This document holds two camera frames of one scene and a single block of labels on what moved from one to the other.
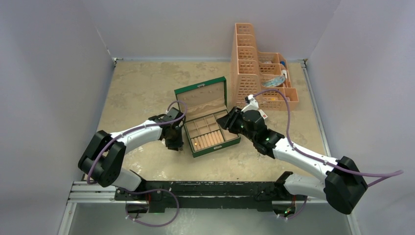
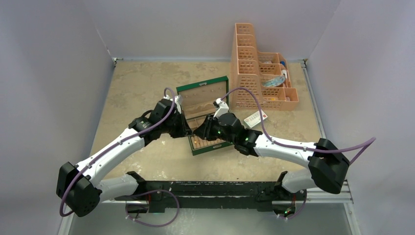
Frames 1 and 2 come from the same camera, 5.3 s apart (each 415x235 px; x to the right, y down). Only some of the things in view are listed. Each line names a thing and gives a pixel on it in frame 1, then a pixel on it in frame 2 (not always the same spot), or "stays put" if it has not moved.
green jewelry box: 200,105 stays put
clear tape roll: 275,82 stays put
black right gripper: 229,121 to 202,131
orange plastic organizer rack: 263,77 stays put
